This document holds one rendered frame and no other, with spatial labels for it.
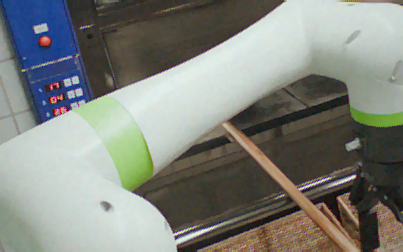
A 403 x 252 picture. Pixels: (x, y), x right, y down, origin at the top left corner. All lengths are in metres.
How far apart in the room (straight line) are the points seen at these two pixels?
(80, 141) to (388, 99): 0.37
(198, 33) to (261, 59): 1.03
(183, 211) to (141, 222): 1.48
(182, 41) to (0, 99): 0.52
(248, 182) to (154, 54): 0.56
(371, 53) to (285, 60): 0.11
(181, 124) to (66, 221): 0.23
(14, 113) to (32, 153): 1.11
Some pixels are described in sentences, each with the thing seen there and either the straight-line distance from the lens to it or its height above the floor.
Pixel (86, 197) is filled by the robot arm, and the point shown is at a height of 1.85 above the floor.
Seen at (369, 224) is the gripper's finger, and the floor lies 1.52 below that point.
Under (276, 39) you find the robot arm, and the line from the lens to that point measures 0.81.
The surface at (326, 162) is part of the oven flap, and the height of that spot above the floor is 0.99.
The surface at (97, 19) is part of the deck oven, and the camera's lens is 1.72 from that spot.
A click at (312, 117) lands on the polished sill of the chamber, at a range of 2.06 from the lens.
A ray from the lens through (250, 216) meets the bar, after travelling 1.64.
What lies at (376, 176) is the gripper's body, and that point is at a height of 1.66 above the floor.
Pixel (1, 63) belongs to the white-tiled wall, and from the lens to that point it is 1.72.
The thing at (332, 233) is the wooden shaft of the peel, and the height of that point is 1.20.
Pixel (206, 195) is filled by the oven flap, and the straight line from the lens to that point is 2.02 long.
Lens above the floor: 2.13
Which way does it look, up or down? 27 degrees down
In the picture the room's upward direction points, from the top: 11 degrees counter-clockwise
